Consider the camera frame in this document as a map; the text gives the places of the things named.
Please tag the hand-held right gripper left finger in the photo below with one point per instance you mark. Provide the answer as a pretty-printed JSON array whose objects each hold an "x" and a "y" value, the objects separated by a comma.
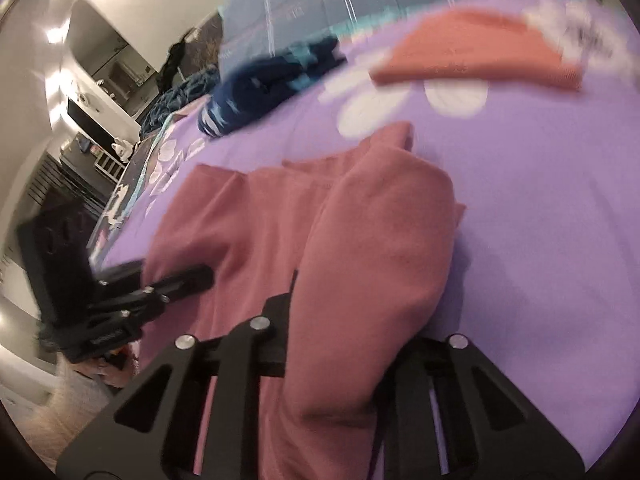
[{"x": 277, "y": 330}]

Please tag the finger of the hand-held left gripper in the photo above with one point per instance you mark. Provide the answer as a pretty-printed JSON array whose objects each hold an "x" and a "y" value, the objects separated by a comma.
[
  {"x": 122, "y": 272},
  {"x": 175, "y": 285}
]

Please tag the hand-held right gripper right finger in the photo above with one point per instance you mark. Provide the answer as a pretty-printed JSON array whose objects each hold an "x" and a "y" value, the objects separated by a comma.
[{"x": 440, "y": 360}]

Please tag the pink long-sleeve shirt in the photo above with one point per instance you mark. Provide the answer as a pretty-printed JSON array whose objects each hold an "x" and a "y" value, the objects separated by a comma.
[{"x": 300, "y": 210}]

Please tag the person's left forearm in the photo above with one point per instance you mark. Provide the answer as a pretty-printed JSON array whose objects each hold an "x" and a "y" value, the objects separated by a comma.
[{"x": 65, "y": 395}]

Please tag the person's left hand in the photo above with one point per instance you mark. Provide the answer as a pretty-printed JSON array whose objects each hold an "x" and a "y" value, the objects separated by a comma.
[{"x": 120, "y": 375}]

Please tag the white shelf rack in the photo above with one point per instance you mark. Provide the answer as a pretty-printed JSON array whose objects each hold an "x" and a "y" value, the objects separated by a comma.
[{"x": 109, "y": 165}]

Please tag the white bear figure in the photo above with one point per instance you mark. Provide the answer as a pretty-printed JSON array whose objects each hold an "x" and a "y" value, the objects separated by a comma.
[{"x": 120, "y": 149}]

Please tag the teal fleece blanket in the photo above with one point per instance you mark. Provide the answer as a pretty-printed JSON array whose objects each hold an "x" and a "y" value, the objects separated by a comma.
[{"x": 175, "y": 95}]

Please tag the purple floral bed sheet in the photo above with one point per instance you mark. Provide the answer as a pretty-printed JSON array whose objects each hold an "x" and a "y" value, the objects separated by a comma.
[{"x": 525, "y": 185}]

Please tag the navy star-print folded blanket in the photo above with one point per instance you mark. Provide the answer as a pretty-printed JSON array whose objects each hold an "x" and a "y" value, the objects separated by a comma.
[{"x": 250, "y": 90}]

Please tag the black garment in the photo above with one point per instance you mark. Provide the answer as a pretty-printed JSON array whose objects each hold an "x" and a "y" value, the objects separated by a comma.
[{"x": 175, "y": 60}]

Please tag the dark branch-print quilt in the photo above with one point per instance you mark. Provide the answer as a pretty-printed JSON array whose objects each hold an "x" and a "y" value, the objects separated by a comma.
[{"x": 207, "y": 40}]

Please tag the orange folded cloth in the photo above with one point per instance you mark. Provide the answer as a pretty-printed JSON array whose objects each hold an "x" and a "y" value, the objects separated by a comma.
[{"x": 475, "y": 50}]

